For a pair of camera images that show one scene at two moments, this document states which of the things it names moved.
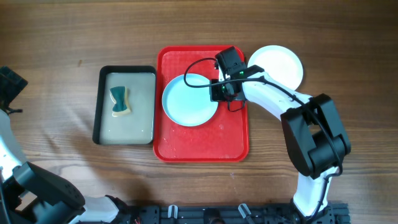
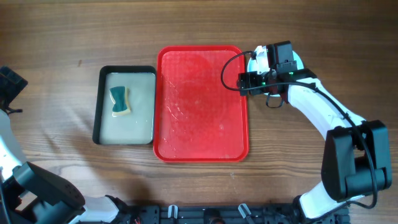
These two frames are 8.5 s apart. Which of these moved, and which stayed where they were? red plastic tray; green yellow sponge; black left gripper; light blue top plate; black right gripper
Moved: light blue top plate; black right gripper
Stayed: black left gripper; green yellow sponge; red plastic tray
